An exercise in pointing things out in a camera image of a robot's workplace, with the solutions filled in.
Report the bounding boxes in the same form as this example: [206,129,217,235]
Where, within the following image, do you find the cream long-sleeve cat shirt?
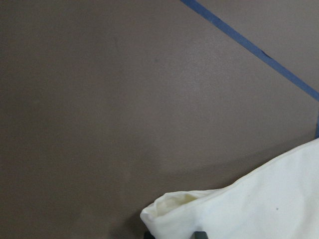
[140,140,319,239]

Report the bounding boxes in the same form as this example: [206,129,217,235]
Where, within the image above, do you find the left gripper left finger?
[144,231,153,239]

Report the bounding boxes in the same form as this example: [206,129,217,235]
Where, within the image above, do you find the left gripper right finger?
[194,231,207,239]

